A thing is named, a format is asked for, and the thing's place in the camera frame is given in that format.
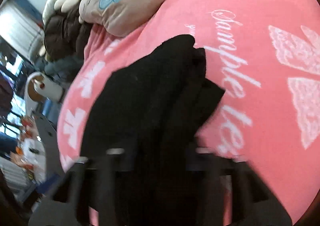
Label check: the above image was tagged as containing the dark brown puffer jacket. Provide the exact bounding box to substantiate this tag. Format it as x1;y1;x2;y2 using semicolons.
44;3;93;61

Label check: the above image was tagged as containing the pink printed blanket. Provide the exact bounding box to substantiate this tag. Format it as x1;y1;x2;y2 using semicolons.
56;0;320;226

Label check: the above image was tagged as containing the beige plush pillow blue flower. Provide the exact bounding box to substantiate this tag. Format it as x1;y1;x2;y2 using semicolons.
79;0;167;37

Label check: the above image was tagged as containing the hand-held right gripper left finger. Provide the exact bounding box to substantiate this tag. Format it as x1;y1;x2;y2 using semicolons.
29;148;133;226

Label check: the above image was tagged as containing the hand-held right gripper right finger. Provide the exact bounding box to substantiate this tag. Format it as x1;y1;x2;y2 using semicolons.
195;147;293;226

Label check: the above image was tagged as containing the grey cloth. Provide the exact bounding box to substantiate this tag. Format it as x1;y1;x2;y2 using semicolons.
35;54;83;84

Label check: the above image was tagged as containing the white rounded appliance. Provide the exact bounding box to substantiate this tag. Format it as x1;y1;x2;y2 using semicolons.
25;71;66;106

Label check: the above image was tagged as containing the black long-sleeved sweater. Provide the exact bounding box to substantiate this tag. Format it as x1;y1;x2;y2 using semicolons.
80;34;227;226

